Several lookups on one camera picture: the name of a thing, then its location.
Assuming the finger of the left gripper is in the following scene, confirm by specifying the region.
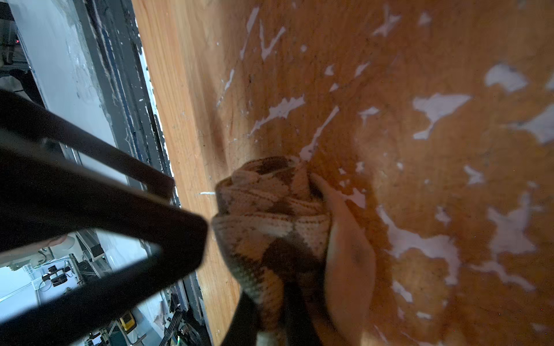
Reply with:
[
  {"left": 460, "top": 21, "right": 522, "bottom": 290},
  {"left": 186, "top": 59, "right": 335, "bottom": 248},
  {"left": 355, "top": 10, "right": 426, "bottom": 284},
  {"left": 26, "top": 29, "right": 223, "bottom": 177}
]
[{"left": 1, "top": 90, "right": 209, "bottom": 345}]

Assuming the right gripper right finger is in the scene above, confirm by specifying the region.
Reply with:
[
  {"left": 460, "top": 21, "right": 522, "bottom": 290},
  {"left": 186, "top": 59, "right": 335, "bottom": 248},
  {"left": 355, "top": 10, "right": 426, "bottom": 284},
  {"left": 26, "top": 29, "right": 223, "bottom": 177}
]
[{"left": 284, "top": 283, "right": 323, "bottom": 345}]

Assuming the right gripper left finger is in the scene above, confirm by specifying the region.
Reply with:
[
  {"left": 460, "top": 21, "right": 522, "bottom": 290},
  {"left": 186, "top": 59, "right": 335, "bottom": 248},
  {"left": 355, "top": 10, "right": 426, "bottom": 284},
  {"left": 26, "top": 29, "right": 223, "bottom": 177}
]
[{"left": 221, "top": 291, "right": 260, "bottom": 346}]

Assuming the brown argyle sock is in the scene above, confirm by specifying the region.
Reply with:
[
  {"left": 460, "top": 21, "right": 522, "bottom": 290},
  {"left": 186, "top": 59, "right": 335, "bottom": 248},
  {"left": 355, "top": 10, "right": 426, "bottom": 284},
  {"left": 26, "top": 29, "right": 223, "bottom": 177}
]
[{"left": 212, "top": 156, "right": 377, "bottom": 345}]

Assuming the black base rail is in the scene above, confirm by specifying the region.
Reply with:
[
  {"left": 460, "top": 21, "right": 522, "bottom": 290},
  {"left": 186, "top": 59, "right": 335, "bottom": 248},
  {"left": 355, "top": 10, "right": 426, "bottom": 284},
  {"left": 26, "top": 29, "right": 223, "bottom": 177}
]
[{"left": 74, "top": 0, "right": 212, "bottom": 345}]

